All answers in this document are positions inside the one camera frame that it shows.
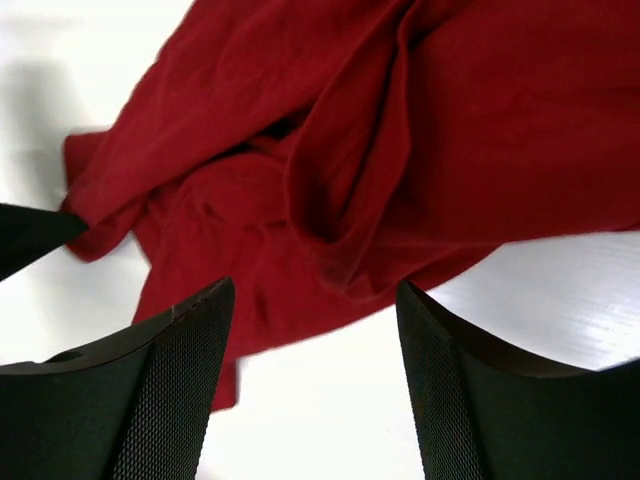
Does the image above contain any red t-shirt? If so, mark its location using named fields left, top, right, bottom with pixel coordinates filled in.
left=62, top=1, right=639, bottom=410

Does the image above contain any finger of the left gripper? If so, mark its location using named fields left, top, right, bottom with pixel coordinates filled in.
left=0, top=203, right=88, bottom=280

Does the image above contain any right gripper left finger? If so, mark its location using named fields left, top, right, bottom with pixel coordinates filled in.
left=1, top=278, right=235, bottom=480

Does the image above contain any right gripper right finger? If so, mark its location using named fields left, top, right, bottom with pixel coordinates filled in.
left=396, top=282, right=639, bottom=479

